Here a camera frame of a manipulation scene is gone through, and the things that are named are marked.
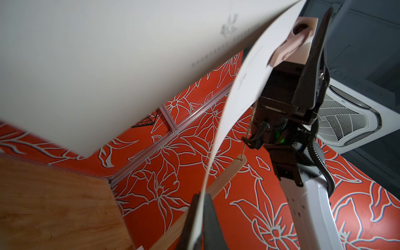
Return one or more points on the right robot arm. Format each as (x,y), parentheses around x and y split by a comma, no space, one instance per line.
(308,185)

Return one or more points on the white postcard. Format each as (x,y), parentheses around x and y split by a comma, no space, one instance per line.
(253,75)
(80,73)

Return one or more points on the ceiling air conditioner vent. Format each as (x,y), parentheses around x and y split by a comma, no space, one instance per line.
(349,119)

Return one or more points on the black wire basket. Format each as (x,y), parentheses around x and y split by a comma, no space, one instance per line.
(149,121)

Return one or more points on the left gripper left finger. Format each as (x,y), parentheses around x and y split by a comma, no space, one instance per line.
(183,243)

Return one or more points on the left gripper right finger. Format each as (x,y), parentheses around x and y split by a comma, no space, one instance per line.
(212,232)

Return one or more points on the wooden string rack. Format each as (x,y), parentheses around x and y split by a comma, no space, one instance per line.
(197,240)

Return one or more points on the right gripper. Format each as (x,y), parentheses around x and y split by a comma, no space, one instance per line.
(292,96)

